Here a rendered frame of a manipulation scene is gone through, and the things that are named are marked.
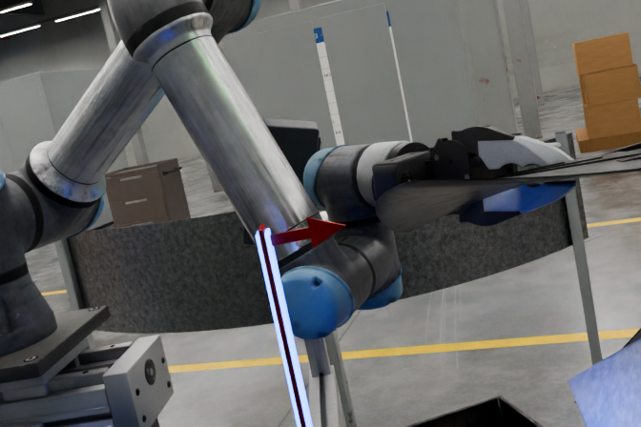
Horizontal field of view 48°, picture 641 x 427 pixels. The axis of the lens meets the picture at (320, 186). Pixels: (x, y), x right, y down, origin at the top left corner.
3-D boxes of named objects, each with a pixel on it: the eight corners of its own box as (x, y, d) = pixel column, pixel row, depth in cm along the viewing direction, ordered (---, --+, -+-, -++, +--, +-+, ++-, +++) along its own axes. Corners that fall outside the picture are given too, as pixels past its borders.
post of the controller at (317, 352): (331, 375, 111) (304, 251, 108) (312, 378, 111) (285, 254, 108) (330, 367, 114) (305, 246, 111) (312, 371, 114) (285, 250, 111)
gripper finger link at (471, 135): (521, 119, 65) (448, 131, 72) (510, 120, 64) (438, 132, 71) (527, 172, 65) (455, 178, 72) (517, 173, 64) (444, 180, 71)
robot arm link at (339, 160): (353, 205, 94) (341, 140, 93) (412, 206, 85) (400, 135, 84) (305, 220, 89) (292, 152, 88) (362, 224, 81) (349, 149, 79)
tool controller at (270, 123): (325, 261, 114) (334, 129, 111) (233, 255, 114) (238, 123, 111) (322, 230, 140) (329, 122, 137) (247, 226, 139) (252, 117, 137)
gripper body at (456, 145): (526, 129, 72) (437, 135, 82) (467, 136, 67) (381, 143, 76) (532, 205, 72) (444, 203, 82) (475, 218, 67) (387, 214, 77)
